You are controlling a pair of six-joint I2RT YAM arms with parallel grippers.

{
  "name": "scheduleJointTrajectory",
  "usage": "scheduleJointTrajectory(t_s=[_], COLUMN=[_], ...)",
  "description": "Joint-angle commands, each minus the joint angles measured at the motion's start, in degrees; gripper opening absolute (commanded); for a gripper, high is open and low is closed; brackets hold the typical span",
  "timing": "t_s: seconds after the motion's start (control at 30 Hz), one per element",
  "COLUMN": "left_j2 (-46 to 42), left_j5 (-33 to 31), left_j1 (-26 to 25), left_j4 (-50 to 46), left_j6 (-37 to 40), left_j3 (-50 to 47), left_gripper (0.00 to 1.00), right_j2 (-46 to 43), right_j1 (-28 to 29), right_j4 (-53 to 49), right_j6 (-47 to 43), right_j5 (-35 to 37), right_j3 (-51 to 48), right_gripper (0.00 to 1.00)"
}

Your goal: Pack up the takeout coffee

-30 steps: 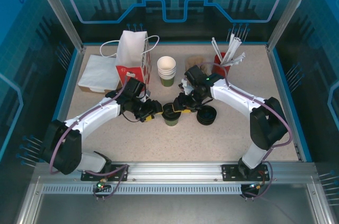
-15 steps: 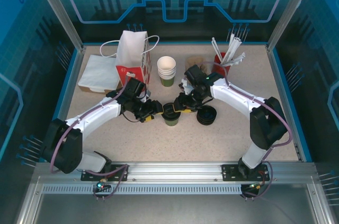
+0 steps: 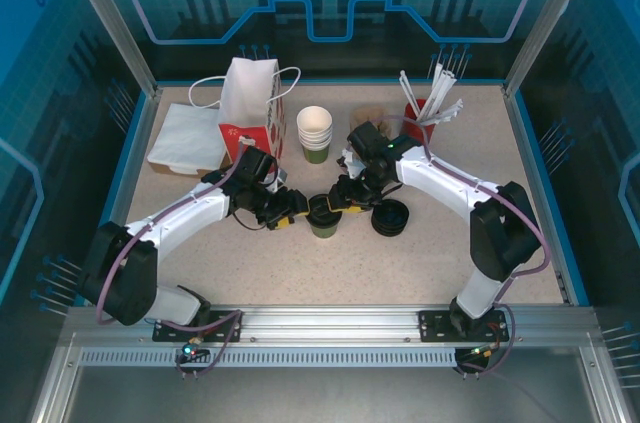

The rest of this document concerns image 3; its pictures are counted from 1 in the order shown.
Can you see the black cup lid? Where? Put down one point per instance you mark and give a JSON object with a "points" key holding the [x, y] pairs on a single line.
{"points": [[322, 208]]}

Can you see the red white paper bag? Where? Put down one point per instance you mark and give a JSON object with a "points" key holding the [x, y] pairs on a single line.
{"points": [[250, 93]]}

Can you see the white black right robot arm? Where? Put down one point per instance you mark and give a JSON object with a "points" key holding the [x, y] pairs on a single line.
{"points": [[450, 178]]}

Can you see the stack of black cup lids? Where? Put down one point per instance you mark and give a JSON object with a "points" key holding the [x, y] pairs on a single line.
{"points": [[392, 224]]}

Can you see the stack of green paper cups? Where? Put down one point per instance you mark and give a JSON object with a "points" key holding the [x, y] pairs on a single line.
{"points": [[315, 135]]}

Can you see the stack of white napkins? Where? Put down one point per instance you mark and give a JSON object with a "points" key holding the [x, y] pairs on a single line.
{"points": [[185, 133]]}

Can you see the small green-lit control board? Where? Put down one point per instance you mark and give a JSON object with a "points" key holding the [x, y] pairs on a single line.
{"points": [[189, 351], [481, 353]]}

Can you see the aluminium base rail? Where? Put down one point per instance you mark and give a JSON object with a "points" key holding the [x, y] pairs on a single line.
{"points": [[330, 323]]}

